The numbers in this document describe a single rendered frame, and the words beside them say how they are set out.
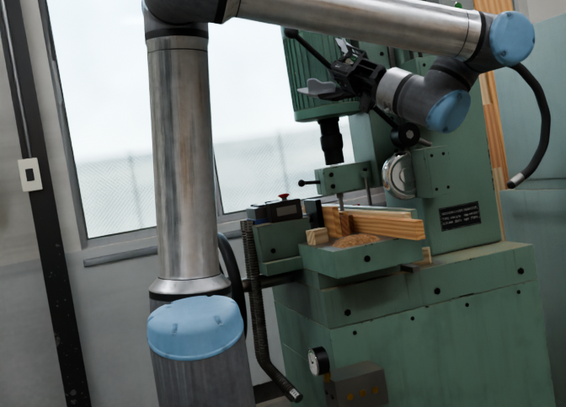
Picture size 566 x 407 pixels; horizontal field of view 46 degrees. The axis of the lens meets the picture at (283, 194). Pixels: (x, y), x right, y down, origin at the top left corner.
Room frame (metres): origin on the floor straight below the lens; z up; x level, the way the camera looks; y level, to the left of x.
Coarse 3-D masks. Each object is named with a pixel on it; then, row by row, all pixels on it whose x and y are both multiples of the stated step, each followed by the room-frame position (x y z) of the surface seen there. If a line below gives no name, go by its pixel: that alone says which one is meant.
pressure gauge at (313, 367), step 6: (312, 348) 1.44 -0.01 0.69; (318, 348) 1.44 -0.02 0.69; (312, 354) 1.43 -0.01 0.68; (318, 354) 1.42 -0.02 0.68; (324, 354) 1.42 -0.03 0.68; (312, 360) 1.44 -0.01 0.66; (318, 360) 1.41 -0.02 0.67; (324, 360) 1.42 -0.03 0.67; (312, 366) 1.45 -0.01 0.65; (318, 366) 1.41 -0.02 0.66; (324, 366) 1.42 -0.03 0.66; (312, 372) 1.45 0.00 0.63; (318, 372) 1.42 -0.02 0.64; (324, 372) 1.42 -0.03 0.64; (324, 378) 1.44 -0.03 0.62
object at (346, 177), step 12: (324, 168) 1.71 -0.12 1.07; (336, 168) 1.72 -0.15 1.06; (348, 168) 1.73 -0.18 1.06; (360, 168) 1.74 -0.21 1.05; (324, 180) 1.71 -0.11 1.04; (336, 180) 1.72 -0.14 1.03; (348, 180) 1.73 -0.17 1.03; (360, 180) 1.74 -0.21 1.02; (372, 180) 1.75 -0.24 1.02; (324, 192) 1.72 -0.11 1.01; (336, 192) 1.72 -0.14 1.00
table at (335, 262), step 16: (336, 240) 1.56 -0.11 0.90; (384, 240) 1.44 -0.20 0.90; (400, 240) 1.45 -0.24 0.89; (416, 240) 1.46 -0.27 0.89; (304, 256) 1.59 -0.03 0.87; (320, 256) 1.48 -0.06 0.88; (336, 256) 1.40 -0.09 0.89; (352, 256) 1.41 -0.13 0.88; (368, 256) 1.42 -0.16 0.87; (384, 256) 1.44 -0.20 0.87; (400, 256) 1.45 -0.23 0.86; (416, 256) 1.46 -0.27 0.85; (272, 272) 1.58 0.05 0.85; (320, 272) 1.50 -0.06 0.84; (336, 272) 1.40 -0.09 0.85; (352, 272) 1.41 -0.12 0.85
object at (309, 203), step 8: (304, 200) 1.74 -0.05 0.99; (312, 200) 1.69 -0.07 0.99; (320, 200) 1.67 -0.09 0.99; (312, 208) 1.69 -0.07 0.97; (320, 208) 1.67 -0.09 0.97; (304, 216) 1.69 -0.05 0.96; (312, 216) 1.70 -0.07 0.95; (320, 216) 1.67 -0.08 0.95; (312, 224) 1.71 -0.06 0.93; (320, 224) 1.67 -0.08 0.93
